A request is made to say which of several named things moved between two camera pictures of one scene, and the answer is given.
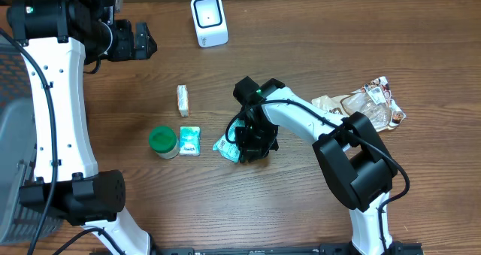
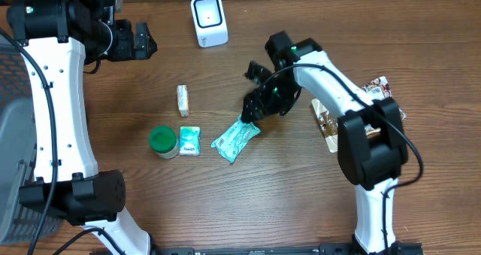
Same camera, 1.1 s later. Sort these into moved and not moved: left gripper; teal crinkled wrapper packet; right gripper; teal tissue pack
Moved: right gripper
Not moved: left gripper; teal crinkled wrapper packet; teal tissue pack
